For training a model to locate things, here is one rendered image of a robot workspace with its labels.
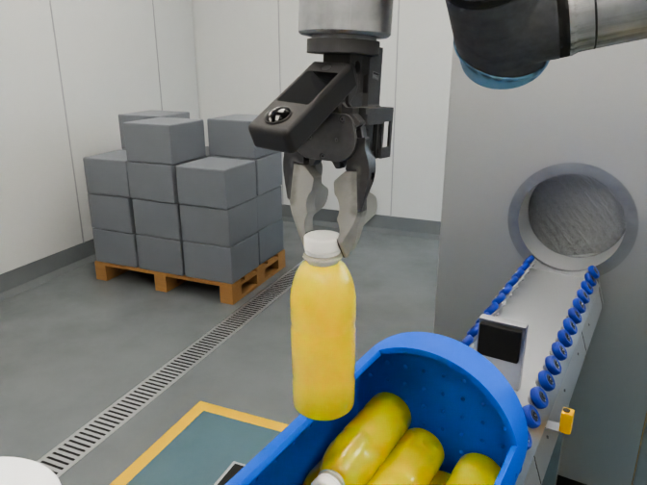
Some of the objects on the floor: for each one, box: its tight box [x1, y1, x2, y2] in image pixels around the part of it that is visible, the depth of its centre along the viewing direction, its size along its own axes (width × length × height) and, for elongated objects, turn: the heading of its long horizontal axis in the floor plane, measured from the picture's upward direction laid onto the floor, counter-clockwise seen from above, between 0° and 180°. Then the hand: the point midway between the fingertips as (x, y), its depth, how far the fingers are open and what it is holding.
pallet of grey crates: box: [83, 110, 286, 305], centre depth 428 cm, size 120×80×119 cm
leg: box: [541, 405, 569, 485], centre depth 201 cm, size 6×6×63 cm
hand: (323, 242), depth 59 cm, fingers closed on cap, 4 cm apart
